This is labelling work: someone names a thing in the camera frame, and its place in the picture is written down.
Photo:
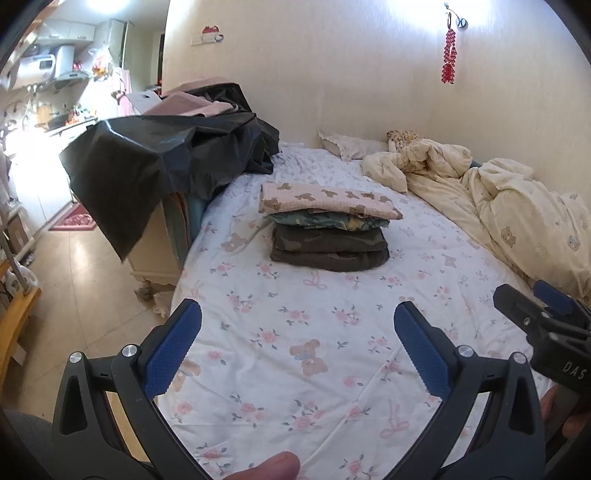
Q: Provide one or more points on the leopard print cloth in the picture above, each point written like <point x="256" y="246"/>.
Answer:
<point x="404" y="137"/>

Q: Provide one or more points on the red hanging ornament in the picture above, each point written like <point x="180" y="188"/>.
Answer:
<point x="449" y="55"/>

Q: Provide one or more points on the person's left hand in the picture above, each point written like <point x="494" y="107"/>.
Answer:
<point x="265" y="468"/>

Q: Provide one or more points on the white kitchen wall cabinets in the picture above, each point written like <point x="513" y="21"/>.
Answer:
<point x="101" y="30"/>

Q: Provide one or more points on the wall switch with red decoration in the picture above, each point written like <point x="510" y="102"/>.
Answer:
<point x="207" y="36"/>

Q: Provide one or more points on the red floor mat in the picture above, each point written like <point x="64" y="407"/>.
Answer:
<point x="74" y="219"/>

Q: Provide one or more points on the kitchen counter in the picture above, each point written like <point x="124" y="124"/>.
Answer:
<point x="46" y="157"/>

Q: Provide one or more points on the teal floral folded pants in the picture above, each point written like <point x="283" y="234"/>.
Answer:
<point x="323" y="221"/>

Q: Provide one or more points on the pink folded cloth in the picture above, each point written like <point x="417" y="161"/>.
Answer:
<point x="189" y="104"/>

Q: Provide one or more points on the yellow wooden stool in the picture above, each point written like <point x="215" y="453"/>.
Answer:
<point x="16" y="314"/>

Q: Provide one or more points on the floral pillow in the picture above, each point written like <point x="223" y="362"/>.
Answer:
<point x="351" y="143"/>

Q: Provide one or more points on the pink bear print pants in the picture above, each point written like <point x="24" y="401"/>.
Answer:
<point x="323" y="198"/>

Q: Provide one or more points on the bed with floral sheet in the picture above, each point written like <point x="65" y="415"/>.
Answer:
<point x="300" y="323"/>

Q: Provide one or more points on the dark olive folded pants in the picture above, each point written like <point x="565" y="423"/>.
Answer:
<point x="328" y="249"/>

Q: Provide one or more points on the wall hook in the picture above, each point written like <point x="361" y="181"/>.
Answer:
<point x="458" y="18"/>

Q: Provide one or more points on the cream duvet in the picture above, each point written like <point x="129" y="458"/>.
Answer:
<point x="508" y="207"/>

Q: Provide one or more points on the range hood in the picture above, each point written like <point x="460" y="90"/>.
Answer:
<point x="71" y="78"/>

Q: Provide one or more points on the teal bed frame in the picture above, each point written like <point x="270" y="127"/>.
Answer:
<point x="196" y="217"/>

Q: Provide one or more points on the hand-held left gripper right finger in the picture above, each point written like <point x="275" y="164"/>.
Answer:
<point x="422" y="355"/>

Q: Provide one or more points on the white cardboard box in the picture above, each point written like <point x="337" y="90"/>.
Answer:
<point x="145" y="99"/>

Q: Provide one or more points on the white water heater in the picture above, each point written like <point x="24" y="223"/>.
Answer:
<point x="51" y="62"/>

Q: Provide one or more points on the person's grey clothed leg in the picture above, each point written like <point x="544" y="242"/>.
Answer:
<point x="23" y="443"/>

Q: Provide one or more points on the cream wooden nightstand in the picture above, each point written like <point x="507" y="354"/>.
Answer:
<point x="157" y="249"/>

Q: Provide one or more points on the person's right hand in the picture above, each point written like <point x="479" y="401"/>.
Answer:
<point x="551" y="406"/>

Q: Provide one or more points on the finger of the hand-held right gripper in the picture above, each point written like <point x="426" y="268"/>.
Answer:
<point x="517" y="307"/>
<point x="551" y="295"/>

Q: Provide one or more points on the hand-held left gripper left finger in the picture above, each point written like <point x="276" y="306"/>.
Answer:
<point x="173" y="350"/>

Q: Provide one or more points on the black plastic sheet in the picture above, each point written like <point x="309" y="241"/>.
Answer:
<point x="138" y="152"/>

